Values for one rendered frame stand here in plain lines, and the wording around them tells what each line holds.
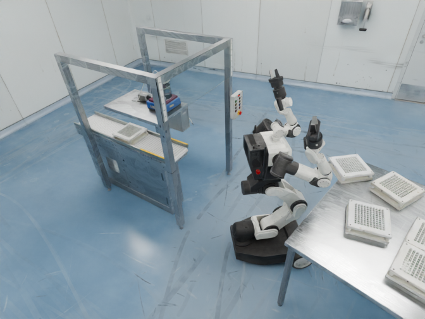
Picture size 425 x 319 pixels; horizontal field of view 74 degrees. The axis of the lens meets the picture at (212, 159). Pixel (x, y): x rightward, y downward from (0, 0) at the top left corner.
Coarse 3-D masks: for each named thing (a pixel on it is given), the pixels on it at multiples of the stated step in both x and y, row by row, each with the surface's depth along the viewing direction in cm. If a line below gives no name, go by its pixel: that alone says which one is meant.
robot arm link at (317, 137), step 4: (316, 124) 152; (320, 124) 152; (308, 128) 152; (316, 128) 150; (308, 132) 151; (316, 132) 149; (320, 132) 158; (308, 136) 151; (312, 136) 149; (316, 136) 149; (320, 136) 156; (308, 140) 157; (312, 140) 154; (316, 140) 153; (320, 140) 155; (308, 144) 160; (312, 144) 157; (316, 144) 157; (320, 144) 158
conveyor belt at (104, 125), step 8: (88, 120) 313; (96, 120) 312; (104, 120) 311; (96, 128) 298; (104, 128) 298; (112, 128) 297; (112, 136) 285; (152, 136) 282; (136, 144) 272; (144, 144) 271; (152, 144) 271; (160, 144) 270; (176, 144) 269; (152, 152) 261; (160, 152) 261; (176, 152) 260; (184, 152) 261; (176, 160) 254
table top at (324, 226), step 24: (336, 192) 208; (360, 192) 206; (312, 216) 191; (336, 216) 190; (408, 216) 188; (288, 240) 177; (312, 240) 177; (336, 240) 176; (360, 240) 175; (336, 264) 163; (360, 264) 163; (384, 264) 162; (360, 288) 152; (384, 288) 151; (408, 312) 141
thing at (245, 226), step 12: (240, 228) 245; (252, 228) 246; (288, 228) 262; (240, 240) 250; (252, 240) 256; (264, 240) 256; (276, 240) 255; (240, 252) 247; (252, 252) 247; (264, 252) 246; (276, 252) 246; (264, 264) 250
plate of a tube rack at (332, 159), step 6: (336, 156) 229; (342, 156) 229; (348, 156) 228; (354, 156) 228; (336, 162) 223; (336, 168) 218; (342, 168) 217; (342, 174) 212; (348, 174) 212; (354, 174) 212; (360, 174) 211; (366, 174) 211; (372, 174) 212
